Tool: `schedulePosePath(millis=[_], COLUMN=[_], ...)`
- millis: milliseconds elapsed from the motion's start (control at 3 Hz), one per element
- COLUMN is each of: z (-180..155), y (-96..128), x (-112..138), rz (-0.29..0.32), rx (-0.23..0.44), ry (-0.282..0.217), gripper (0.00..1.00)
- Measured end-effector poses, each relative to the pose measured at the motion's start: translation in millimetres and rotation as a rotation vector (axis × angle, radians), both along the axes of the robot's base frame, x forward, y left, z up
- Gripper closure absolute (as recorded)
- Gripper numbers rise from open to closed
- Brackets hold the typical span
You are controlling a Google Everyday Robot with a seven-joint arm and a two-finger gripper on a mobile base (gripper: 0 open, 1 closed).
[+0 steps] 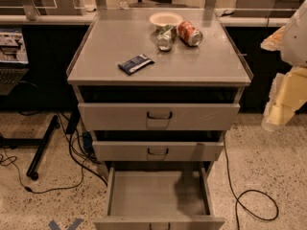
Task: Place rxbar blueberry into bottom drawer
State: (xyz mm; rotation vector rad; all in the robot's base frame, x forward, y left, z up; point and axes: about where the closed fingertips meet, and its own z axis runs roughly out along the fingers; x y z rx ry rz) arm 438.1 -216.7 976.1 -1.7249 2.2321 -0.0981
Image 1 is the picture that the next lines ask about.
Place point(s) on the black desk leg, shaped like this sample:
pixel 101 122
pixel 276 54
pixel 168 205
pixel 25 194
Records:
pixel 31 172

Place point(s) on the red soda can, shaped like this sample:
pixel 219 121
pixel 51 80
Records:
pixel 189 34

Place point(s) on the grey middle drawer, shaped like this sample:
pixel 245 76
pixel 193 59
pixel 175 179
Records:
pixel 157 151

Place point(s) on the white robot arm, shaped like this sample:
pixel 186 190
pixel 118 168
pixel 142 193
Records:
pixel 294 42

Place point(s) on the clear plastic water bottle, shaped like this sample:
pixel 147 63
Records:
pixel 123 4

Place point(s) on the grey metal drawer cabinet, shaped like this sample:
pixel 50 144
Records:
pixel 211 73

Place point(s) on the grey top drawer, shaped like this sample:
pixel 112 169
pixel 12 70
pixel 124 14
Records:
pixel 158 116

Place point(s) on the black laptop computer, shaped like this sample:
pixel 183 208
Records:
pixel 14 62

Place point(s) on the white paper bowl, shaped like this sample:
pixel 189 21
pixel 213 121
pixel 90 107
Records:
pixel 161 19

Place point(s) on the grey open bottom drawer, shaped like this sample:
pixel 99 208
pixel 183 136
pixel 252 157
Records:
pixel 174 198

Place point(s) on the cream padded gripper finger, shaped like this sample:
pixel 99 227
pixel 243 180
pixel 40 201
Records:
pixel 274 41
pixel 287 95

